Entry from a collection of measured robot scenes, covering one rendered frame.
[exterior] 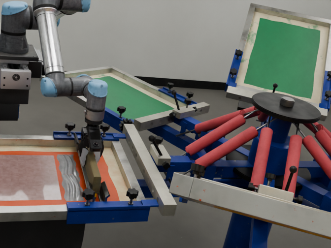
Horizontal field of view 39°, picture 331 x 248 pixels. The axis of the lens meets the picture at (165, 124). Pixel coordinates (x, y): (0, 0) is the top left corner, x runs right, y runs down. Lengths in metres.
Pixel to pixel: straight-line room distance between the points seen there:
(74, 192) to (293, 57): 1.79
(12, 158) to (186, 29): 4.24
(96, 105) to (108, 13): 3.93
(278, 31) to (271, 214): 2.48
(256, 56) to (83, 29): 3.05
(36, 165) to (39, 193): 0.21
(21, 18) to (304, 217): 1.80
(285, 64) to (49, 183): 1.74
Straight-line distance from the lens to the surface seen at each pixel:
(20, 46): 2.40
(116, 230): 3.29
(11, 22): 2.37
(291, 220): 0.86
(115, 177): 2.00
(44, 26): 1.93
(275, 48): 3.13
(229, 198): 0.85
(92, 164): 1.86
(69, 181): 1.92
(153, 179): 1.86
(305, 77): 3.02
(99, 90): 1.80
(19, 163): 2.04
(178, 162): 2.02
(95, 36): 5.74
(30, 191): 1.86
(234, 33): 6.28
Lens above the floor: 1.97
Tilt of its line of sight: 23 degrees down
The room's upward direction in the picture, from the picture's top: 11 degrees clockwise
